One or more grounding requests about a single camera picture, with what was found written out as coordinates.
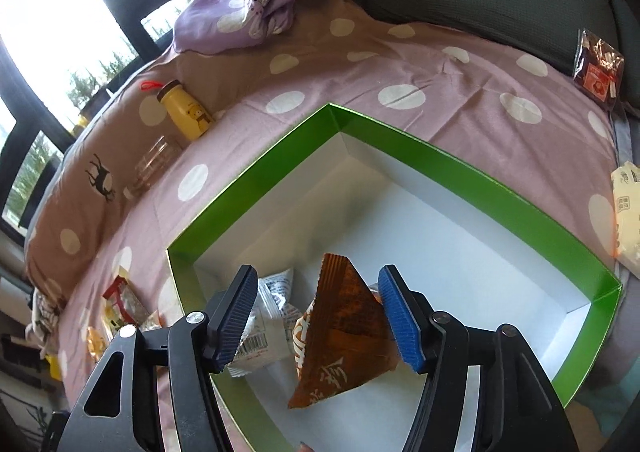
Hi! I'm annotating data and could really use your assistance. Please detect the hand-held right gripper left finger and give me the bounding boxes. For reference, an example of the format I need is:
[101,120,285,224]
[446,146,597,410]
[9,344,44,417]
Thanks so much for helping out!
[60,264,259,452]

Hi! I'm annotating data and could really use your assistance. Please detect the yellow snack packet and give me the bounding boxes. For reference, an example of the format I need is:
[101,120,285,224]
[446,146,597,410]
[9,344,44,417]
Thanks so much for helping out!
[86,326,108,363]

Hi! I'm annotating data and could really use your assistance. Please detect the purple dotted cloth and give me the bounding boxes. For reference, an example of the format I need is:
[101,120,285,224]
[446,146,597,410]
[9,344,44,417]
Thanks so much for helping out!
[172,0,296,55]

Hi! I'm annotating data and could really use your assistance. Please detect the clear plastic bottle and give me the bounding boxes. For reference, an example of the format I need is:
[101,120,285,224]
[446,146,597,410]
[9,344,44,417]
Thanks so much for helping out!
[125,136,183,200]

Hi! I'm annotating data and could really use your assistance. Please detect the black framed window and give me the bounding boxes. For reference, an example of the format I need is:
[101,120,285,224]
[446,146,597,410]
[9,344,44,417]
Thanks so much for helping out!
[0,0,251,233]

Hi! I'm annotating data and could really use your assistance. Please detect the red white snack packet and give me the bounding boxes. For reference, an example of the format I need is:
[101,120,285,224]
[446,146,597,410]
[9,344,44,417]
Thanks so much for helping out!
[102,274,146,333]

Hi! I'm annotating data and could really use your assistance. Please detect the pink dotted bedsheet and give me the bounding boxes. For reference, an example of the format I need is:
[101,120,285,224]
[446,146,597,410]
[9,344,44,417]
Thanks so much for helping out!
[50,0,626,452]

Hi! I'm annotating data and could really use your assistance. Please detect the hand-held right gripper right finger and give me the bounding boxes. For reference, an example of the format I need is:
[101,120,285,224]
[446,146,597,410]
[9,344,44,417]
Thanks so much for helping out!
[377,264,568,452]

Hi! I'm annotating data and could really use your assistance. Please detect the yellow bottle with red strap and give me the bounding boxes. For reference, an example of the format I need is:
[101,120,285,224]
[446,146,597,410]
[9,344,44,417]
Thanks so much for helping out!
[141,80,215,141]

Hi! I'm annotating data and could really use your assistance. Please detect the cream snack packet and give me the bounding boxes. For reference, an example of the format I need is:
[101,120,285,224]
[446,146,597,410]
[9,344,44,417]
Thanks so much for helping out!
[611,161,640,275]

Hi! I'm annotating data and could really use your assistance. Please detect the green cardboard box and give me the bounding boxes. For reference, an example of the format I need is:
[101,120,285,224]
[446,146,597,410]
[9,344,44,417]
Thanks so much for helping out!
[166,102,623,452]

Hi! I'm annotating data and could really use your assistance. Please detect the brown dotted deer pillow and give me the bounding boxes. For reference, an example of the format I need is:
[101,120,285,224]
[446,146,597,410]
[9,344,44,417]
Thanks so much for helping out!
[22,52,221,283]

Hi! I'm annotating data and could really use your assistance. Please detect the brown triangular snack packet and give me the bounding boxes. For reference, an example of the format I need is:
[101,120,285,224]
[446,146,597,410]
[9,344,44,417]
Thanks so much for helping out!
[287,253,403,412]

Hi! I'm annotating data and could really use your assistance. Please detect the dark red snack packet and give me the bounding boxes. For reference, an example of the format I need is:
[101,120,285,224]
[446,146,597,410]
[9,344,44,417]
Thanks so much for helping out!
[572,28,626,111]

